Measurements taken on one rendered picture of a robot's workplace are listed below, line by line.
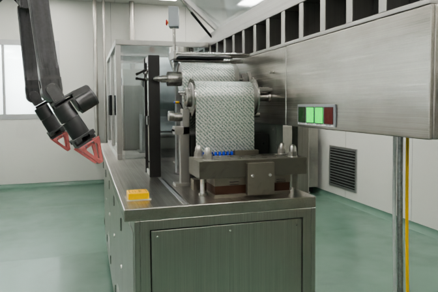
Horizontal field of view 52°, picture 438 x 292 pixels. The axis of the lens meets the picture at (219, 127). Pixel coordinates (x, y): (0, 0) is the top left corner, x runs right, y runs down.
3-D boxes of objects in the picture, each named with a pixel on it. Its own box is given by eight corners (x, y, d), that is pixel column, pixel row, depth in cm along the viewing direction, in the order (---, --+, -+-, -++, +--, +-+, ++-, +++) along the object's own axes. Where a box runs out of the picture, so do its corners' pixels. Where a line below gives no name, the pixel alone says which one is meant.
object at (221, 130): (195, 157, 172) (195, 109, 171) (253, 155, 178) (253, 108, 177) (196, 158, 171) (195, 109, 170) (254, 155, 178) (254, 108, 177)
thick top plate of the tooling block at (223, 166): (188, 173, 167) (188, 156, 167) (287, 167, 178) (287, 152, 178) (199, 179, 152) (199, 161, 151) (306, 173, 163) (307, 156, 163)
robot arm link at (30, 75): (14, -5, 179) (15, -12, 169) (30, -5, 181) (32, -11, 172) (25, 103, 182) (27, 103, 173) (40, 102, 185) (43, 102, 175)
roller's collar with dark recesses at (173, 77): (165, 86, 201) (165, 72, 201) (179, 86, 203) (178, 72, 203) (168, 85, 195) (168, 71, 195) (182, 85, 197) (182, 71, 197)
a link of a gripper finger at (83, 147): (107, 156, 141) (90, 130, 139) (112, 156, 135) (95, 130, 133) (88, 168, 138) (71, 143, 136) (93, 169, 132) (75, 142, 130)
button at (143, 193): (126, 197, 158) (126, 189, 158) (146, 195, 160) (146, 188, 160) (128, 201, 152) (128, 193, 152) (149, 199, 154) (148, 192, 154)
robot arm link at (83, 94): (41, 90, 136) (43, 87, 128) (73, 72, 141) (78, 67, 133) (63, 124, 138) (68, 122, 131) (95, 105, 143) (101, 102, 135)
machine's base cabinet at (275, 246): (104, 248, 386) (102, 147, 381) (178, 240, 404) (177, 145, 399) (135, 487, 144) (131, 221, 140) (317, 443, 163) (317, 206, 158)
